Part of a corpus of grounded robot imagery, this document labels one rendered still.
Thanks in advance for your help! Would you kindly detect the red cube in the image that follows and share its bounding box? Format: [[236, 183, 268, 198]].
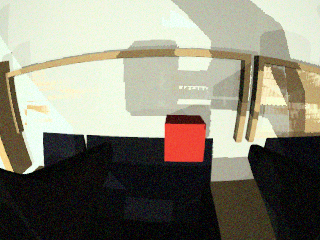
[[164, 115, 207, 163]]

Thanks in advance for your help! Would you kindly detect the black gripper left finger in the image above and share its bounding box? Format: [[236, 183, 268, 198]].
[[0, 143, 113, 240]]

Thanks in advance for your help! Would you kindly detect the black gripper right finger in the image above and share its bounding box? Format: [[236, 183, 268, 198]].
[[248, 144, 320, 240]]

